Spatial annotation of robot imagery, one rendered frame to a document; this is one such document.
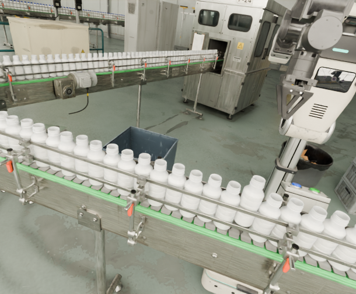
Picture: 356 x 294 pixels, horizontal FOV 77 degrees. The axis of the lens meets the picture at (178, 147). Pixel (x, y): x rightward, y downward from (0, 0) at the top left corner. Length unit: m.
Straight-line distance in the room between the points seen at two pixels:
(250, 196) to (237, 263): 0.25
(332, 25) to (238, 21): 3.75
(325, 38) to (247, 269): 0.67
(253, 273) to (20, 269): 1.53
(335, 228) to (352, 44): 0.79
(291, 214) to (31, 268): 1.66
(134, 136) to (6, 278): 1.20
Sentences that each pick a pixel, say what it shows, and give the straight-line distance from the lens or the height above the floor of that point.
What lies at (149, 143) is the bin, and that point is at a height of 0.87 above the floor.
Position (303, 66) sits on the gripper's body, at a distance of 0.60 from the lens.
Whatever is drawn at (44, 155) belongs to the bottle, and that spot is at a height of 1.06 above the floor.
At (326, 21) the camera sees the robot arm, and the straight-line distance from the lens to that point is 0.55.
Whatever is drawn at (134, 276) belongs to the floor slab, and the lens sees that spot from 1.79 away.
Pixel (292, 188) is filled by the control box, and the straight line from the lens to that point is 0.85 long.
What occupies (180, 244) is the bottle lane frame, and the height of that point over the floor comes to 0.90.
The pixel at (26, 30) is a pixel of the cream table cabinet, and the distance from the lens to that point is 4.52.
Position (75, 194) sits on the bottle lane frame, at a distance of 0.91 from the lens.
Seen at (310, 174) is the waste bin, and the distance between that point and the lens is 2.33.
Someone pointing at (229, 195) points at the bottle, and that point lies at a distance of 0.68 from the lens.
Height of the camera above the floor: 1.56
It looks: 30 degrees down
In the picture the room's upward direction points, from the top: 9 degrees clockwise
